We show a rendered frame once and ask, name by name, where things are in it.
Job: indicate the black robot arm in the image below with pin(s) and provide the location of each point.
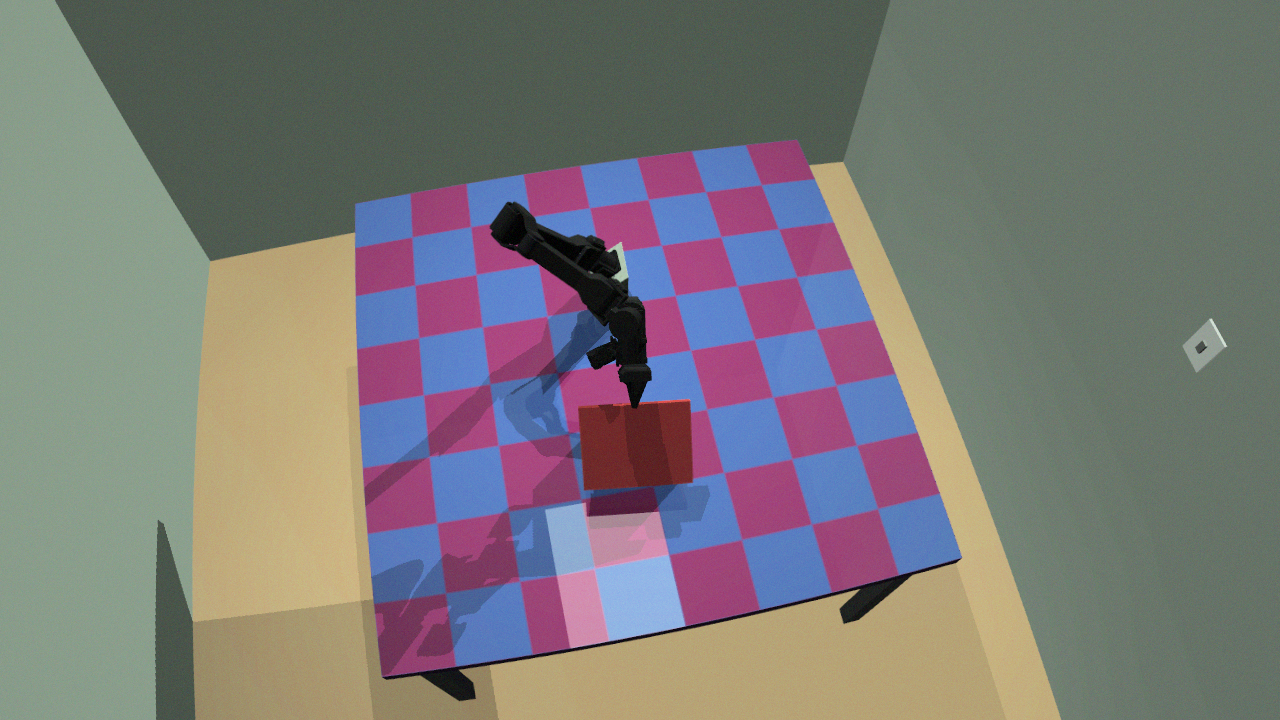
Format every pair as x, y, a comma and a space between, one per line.
570, 259

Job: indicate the red box lid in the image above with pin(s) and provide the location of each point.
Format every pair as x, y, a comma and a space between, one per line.
622, 447

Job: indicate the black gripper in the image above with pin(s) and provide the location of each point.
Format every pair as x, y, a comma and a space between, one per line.
634, 371

